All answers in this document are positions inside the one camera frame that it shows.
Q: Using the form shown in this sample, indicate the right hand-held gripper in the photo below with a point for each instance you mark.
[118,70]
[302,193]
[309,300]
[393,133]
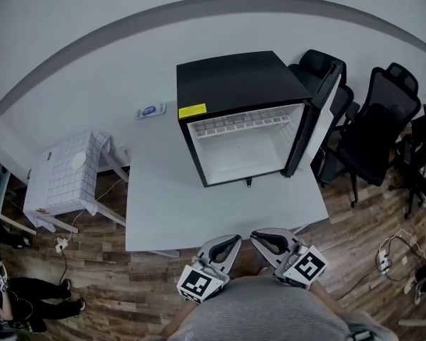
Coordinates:
[307,265]

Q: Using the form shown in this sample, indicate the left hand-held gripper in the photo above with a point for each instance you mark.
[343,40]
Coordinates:
[195,284]

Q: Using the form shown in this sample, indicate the white wire fridge shelf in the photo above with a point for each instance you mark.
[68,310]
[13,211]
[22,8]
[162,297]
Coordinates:
[213,126]

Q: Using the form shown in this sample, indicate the person's right forearm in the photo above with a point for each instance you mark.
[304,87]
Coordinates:
[326,298]

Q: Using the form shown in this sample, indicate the person's left forearm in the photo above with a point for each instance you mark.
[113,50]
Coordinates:
[179,318]

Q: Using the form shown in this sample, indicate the black mini fridge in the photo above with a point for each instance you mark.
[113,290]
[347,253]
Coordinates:
[234,80]

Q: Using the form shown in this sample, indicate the person's foot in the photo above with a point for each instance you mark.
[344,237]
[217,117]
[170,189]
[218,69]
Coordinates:
[263,271]

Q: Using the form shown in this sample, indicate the person's grey shirt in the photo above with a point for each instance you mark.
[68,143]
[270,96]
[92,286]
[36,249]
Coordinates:
[262,311]

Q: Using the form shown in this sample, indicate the small white table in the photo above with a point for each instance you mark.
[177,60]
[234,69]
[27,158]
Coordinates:
[111,217]

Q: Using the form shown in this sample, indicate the black mesh office chair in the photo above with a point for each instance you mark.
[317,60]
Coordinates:
[372,144]

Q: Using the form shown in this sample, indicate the small white power strip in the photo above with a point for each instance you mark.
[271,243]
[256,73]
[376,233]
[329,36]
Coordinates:
[61,244]

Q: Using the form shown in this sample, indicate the white wet wipes packet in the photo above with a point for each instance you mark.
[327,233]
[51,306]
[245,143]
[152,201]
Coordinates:
[150,111]

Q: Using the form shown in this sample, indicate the white round plate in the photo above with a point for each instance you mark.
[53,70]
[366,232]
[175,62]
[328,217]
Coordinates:
[79,160]

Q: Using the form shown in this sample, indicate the white checked tablecloth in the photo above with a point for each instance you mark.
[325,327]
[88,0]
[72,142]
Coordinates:
[64,183]

